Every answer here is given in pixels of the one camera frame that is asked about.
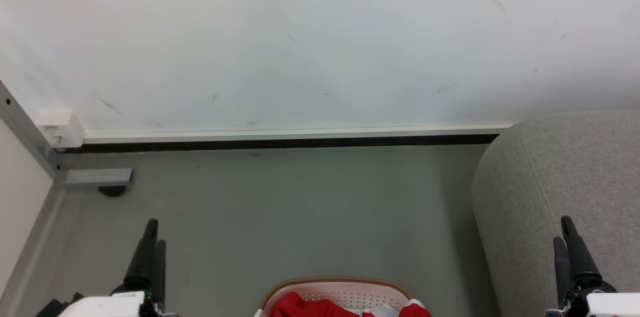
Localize cream partition panel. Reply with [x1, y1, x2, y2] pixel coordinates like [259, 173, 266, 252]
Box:
[0, 118, 54, 300]

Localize grey metal partition frame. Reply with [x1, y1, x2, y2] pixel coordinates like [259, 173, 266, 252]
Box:
[0, 79, 68, 317]

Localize grey fabric sofa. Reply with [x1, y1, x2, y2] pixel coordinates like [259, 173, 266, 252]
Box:
[471, 109, 640, 317]

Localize white wall socket box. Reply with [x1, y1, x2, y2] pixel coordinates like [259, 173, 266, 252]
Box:
[36, 109, 87, 149]

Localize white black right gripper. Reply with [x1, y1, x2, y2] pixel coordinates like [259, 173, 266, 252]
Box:
[545, 215, 640, 317]

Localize white wall trunking strip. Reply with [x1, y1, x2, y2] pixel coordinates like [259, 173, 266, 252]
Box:
[82, 123, 516, 145]

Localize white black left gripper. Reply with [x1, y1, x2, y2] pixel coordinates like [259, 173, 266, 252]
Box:
[35, 218, 178, 317]

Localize black baseboard strip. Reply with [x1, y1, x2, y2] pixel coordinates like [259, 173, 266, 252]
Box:
[55, 133, 501, 154]

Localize grey metal foot bar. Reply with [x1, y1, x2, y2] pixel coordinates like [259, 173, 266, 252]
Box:
[62, 168, 135, 188]

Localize red cloth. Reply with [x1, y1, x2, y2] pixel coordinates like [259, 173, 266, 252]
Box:
[270, 292, 362, 317]

